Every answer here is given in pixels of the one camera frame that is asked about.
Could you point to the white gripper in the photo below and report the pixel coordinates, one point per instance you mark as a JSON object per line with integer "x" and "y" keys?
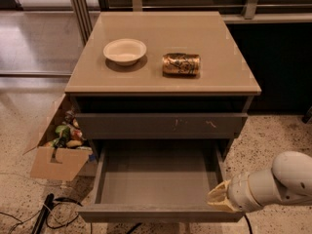
{"x": 240, "y": 190}

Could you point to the orange soda can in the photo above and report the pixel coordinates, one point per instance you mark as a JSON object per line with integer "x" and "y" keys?
{"x": 181, "y": 64}

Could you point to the metal railing frame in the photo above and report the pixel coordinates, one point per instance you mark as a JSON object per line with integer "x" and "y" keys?
{"x": 233, "y": 11}

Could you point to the grey top drawer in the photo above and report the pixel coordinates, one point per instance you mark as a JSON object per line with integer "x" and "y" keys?
{"x": 161, "y": 125}

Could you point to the black power strip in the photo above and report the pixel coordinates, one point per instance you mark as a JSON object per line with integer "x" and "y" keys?
{"x": 47, "y": 206}

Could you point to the white bowl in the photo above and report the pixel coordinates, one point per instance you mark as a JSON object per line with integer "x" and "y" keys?
{"x": 125, "y": 52}

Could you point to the grey drawer cabinet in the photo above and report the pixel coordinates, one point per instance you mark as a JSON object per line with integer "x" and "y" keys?
{"x": 225, "y": 84}

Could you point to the toy items in box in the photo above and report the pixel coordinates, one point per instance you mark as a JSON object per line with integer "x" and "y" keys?
{"x": 69, "y": 134}

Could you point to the cardboard box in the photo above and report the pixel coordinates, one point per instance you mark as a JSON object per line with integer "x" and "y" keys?
{"x": 57, "y": 163}

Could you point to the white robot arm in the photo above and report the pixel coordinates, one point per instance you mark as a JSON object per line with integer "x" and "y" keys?
{"x": 287, "y": 182}

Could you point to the grey drawer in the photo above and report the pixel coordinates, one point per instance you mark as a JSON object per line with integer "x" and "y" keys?
{"x": 157, "y": 181}
{"x": 161, "y": 125}

